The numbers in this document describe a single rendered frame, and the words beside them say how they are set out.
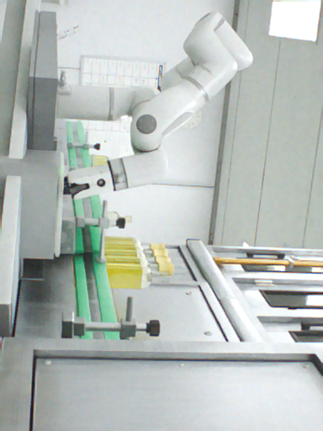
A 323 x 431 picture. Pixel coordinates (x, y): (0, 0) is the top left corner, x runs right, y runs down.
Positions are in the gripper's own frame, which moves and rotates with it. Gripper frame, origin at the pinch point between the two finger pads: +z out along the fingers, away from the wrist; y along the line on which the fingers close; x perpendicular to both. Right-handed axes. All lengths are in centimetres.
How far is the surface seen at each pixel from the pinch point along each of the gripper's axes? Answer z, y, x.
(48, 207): 0.3, -6.1, -2.7
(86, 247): -5.4, 20.1, -22.9
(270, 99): -181, 457, -75
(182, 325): -26, 12, -48
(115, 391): -8, -83, -7
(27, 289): 8.7, -11.4, -18.8
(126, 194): -47, 610, -176
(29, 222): 5.3, -6.1, -5.2
